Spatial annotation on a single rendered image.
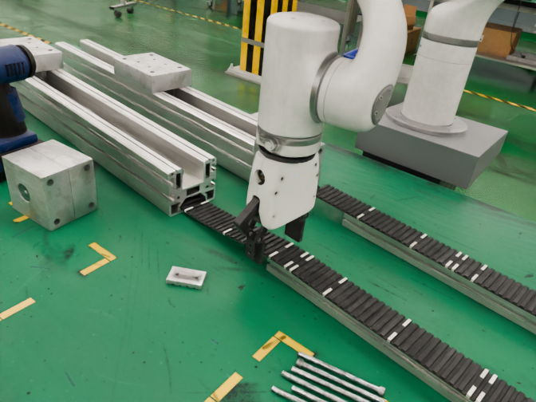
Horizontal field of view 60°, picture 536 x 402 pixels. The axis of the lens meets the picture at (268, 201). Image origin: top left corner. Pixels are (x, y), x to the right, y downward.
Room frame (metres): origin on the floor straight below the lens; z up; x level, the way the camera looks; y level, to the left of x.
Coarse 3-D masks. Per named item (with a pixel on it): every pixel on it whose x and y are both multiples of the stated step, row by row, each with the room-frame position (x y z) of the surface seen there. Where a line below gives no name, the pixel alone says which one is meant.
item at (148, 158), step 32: (32, 96) 0.98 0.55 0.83; (64, 96) 0.92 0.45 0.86; (96, 96) 0.94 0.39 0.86; (64, 128) 0.89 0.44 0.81; (96, 128) 0.80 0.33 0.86; (128, 128) 0.86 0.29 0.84; (160, 128) 0.81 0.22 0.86; (96, 160) 0.81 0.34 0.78; (128, 160) 0.73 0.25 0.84; (160, 160) 0.69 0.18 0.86; (192, 160) 0.72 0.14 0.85; (160, 192) 0.68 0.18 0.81; (192, 192) 0.69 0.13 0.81
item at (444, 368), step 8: (448, 352) 0.39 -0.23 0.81; (456, 352) 0.39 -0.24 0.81; (440, 360) 0.38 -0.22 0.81; (448, 360) 0.38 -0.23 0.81; (456, 360) 0.38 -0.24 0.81; (432, 368) 0.36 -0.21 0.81; (440, 368) 0.36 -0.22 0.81; (448, 368) 0.36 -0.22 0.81; (440, 376) 0.35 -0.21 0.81; (448, 376) 0.36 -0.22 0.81
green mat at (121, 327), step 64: (0, 192) 0.66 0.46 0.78; (128, 192) 0.71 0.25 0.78; (384, 192) 0.82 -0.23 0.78; (448, 192) 0.85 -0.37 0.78; (0, 256) 0.50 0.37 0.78; (64, 256) 0.52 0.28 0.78; (128, 256) 0.54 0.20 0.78; (192, 256) 0.55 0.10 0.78; (320, 256) 0.59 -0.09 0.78; (384, 256) 0.61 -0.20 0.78; (512, 256) 0.65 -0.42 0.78; (64, 320) 0.40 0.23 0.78; (128, 320) 0.41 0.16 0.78; (192, 320) 0.43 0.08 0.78; (256, 320) 0.44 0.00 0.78; (320, 320) 0.45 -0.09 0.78; (448, 320) 0.48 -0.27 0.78; (0, 384) 0.30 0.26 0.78; (64, 384) 0.31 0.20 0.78; (128, 384) 0.32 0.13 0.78; (192, 384) 0.33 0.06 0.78; (256, 384) 0.34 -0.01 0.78; (320, 384) 0.35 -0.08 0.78; (384, 384) 0.36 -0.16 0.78; (512, 384) 0.38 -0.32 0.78
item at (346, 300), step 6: (354, 288) 0.48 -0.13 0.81; (342, 294) 0.47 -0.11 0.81; (348, 294) 0.47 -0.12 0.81; (354, 294) 0.47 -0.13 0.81; (360, 294) 0.47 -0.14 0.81; (336, 300) 0.46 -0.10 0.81; (342, 300) 0.46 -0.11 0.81; (348, 300) 0.46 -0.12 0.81; (354, 300) 0.46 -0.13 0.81; (342, 306) 0.44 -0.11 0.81; (348, 306) 0.45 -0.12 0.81
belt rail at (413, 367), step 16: (272, 272) 0.53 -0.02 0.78; (288, 272) 0.51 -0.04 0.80; (304, 288) 0.50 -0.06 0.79; (320, 304) 0.47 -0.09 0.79; (352, 320) 0.45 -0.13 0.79; (368, 336) 0.42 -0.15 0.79; (384, 352) 0.41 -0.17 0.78; (400, 352) 0.39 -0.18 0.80; (416, 368) 0.38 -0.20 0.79; (432, 384) 0.36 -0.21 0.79; (448, 384) 0.35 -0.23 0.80; (464, 400) 0.34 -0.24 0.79
